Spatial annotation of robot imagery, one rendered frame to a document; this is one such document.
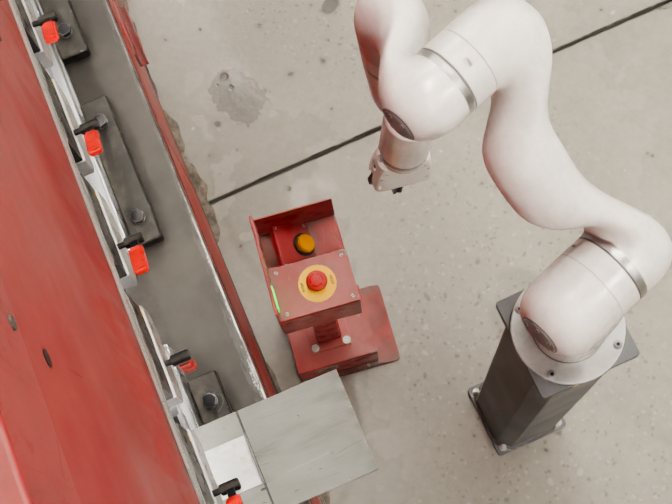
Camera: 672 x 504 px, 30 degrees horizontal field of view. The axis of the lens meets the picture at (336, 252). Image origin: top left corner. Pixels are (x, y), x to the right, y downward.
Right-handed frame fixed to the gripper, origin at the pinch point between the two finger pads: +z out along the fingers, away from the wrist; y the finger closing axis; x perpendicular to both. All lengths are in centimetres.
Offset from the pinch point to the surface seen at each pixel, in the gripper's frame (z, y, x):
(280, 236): 22.2, -20.9, 2.1
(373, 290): 94, 3, 3
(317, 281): 15.3, -16.9, -10.2
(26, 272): -99, -52, -31
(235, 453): -2, -39, -39
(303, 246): 23.1, -17.0, -0.8
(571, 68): 89, 69, 46
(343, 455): -3.4, -22.2, -44.3
